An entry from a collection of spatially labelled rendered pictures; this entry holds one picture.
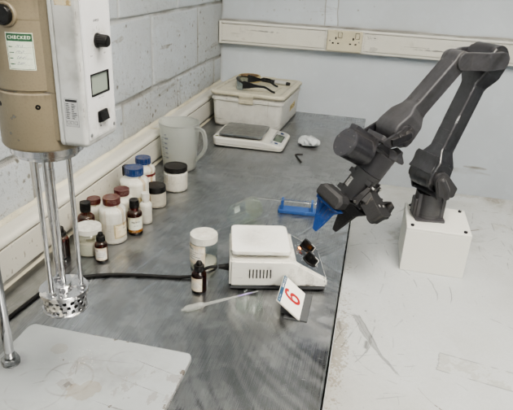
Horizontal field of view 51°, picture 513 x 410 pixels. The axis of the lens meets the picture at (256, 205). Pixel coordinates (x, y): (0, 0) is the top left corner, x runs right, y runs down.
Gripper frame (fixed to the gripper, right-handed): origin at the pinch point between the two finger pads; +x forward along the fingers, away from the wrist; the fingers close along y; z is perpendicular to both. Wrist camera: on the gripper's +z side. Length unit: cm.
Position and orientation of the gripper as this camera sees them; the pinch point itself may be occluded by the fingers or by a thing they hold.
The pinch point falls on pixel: (334, 217)
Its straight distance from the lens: 114.1
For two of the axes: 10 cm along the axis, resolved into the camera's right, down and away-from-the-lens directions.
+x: -5.4, 7.8, 3.2
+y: 5.6, 0.5, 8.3
